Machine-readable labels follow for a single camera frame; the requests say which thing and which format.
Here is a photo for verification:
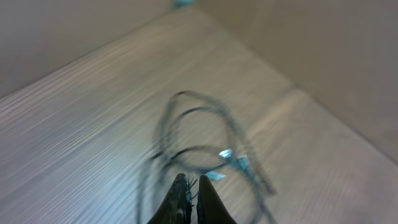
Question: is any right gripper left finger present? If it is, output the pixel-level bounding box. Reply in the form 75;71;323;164
148;174;196;224

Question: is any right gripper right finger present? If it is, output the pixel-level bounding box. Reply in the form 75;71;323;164
197;175;237;224

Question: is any black thin micro-USB cable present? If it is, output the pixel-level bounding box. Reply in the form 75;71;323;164
150;90;277;197

